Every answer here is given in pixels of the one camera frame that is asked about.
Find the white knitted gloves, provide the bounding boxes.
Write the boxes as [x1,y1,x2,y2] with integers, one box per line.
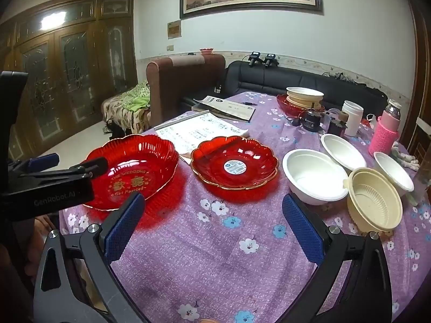
[392,141,420,171]

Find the green floral blanket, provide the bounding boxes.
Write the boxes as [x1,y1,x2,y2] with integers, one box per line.
[101,80,152,134]

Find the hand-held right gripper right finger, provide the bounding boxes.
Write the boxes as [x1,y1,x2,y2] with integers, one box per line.
[279,193,393,323]

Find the purple floral tablecloth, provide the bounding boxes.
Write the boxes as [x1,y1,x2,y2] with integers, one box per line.
[59,91,431,323]

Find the white plastic cup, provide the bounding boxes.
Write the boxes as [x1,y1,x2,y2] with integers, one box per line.
[342,100,364,137]

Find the white printed paper calendar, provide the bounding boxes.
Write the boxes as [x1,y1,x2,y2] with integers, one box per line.
[154,110,250,155]

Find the wall electrical panel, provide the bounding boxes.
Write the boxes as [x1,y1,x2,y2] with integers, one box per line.
[167,20,182,40]

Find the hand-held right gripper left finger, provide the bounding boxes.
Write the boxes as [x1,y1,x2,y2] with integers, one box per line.
[33,192,146,323]

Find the wooden door frame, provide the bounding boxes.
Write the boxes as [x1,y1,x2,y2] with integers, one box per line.
[401,7,431,155]

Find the red glass bowl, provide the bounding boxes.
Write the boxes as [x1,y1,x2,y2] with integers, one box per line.
[277,94,325,118]

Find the black leather sofa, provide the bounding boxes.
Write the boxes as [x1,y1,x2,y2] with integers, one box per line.
[224,61,388,115]

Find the black round jar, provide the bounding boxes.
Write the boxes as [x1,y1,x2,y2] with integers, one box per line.
[300,108,325,132]

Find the dark jar with cork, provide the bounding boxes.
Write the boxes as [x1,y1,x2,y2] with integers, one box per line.
[327,114,347,137]

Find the cream ribbed plastic bowl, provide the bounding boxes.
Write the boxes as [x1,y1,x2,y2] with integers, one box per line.
[343,167,404,233]

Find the red plate with gold lettering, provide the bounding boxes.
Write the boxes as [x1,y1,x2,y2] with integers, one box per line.
[82,134,180,212]

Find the bottle with pink knitted sleeve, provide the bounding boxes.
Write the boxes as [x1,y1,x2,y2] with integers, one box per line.
[369,99,402,157]

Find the cream stacked bowl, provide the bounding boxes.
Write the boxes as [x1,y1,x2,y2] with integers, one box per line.
[286,96,323,109]

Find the large white foam bowl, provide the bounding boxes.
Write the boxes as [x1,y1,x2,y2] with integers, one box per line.
[282,149,350,206]

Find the stack of beige bowls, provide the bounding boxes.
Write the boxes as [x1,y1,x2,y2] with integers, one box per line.
[286,87,324,103]

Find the red plate with round sticker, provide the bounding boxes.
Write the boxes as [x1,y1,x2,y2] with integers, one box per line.
[190,136,280,191]

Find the brown paper envelope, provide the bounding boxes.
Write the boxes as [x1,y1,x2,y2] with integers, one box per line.
[192,96,256,123]

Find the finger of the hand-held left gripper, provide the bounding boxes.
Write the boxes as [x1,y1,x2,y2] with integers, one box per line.
[44,157,109,180]
[8,153,60,176]

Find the brown armchair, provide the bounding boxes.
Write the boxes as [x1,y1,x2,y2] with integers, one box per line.
[146,53,226,132]

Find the wooden glass-panel doors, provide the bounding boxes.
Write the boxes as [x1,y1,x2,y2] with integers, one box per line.
[0,0,138,172]

